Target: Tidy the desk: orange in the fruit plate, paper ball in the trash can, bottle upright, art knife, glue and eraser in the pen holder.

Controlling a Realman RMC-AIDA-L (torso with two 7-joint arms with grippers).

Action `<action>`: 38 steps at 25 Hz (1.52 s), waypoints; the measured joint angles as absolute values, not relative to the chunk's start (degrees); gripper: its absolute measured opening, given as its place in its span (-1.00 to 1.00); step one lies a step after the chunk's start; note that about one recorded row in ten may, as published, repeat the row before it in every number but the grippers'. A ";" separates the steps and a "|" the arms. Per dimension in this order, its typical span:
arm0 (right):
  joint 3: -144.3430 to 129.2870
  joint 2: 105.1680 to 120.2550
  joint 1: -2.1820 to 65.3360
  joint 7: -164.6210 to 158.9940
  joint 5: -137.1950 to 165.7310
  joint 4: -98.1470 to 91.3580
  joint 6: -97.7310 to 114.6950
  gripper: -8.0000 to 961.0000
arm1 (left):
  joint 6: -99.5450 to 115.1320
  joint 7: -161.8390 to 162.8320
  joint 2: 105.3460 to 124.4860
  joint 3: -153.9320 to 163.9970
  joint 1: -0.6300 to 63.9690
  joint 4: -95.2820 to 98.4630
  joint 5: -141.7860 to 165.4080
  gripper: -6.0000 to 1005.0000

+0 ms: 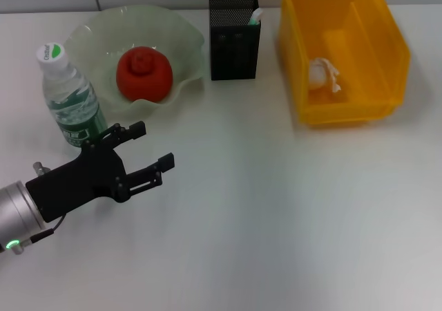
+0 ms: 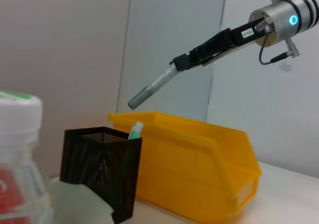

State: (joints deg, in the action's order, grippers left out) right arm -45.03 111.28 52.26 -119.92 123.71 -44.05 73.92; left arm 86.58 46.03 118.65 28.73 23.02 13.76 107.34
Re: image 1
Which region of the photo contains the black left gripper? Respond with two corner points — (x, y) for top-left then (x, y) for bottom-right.
(25, 120), (176, 224)

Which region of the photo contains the mint green utility knife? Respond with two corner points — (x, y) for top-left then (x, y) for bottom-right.
(247, 8), (265, 27)

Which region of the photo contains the clear green-label water bottle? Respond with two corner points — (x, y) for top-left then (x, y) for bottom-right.
(35, 41), (110, 149)

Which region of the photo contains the white paper ball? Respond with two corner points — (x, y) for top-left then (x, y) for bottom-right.
(307, 57), (343, 93)

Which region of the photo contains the black mesh pen holder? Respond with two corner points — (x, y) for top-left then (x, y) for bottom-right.
(208, 0), (262, 82)

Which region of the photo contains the left wrist cable with plugs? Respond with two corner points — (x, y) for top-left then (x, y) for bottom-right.
(13, 162), (67, 254)

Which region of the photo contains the yellow plastic bin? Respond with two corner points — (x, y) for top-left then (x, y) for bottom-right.
(276, 0), (412, 127)

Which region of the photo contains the green glass fruit plate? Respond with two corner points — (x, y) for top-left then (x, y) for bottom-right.
(64, 3), (206, 120)

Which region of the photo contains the red-orange toy orange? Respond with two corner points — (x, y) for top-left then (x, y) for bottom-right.
(115, 46), (174, 102)

